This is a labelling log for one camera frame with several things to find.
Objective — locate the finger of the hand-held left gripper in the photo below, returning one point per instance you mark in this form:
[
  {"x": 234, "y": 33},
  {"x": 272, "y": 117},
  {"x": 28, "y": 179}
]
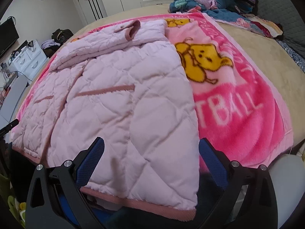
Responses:
[{"x": 9, "y": 127}]

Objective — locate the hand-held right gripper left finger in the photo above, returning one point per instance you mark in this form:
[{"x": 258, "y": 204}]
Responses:
[{"x": 91, "y": 157}]

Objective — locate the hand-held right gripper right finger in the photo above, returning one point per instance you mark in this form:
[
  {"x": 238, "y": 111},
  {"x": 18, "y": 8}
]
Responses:
[{"x": 214, "y": 159}]

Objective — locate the pink quilted jacket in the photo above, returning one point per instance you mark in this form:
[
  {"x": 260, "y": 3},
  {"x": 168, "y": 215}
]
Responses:
[{"x": 119, "y": 112}]

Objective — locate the dark brown clothes pile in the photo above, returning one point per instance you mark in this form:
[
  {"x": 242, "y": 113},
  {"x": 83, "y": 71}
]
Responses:
[{"x": 51, "y": 52}]

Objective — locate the pink printed blanket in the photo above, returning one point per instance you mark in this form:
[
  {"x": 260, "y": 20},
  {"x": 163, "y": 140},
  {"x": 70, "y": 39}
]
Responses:
[{"x": 238, "y": 124}]

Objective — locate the white drawer cabinet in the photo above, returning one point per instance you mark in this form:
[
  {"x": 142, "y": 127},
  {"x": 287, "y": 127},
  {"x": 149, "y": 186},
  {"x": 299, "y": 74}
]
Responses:
[{"x": 31, "y": 59}]

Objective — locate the white bed footboard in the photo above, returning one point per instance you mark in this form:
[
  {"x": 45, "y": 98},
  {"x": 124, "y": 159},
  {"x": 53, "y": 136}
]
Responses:
[{"x": 290, "y": 183}]

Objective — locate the black television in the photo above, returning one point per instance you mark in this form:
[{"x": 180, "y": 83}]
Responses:
[{"x": 8, "y": 39}]

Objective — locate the lavender clothing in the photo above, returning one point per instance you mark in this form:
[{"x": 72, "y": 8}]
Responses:
[{"x": 48, "y": 44}]

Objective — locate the dark bag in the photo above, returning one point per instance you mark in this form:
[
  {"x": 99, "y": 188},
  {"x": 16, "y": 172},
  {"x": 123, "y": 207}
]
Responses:
[{"x": 62, "y": 34}]

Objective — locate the bed with beige sheet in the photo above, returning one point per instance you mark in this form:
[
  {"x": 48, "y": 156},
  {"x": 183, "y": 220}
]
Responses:
[{"x": 262, "y": 52}]

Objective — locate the blue patterned cloth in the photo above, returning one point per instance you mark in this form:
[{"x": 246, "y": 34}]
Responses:
[{"x": 295, "y": 54}]

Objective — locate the dark striped cloth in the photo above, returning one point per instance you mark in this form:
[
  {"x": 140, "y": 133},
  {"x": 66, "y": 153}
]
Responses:
[{"x": 247, "y": 3}]

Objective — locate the grey quilted headboard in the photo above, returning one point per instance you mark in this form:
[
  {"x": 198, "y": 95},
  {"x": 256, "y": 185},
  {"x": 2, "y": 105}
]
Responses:
[{"x": 281, "y": 9}]

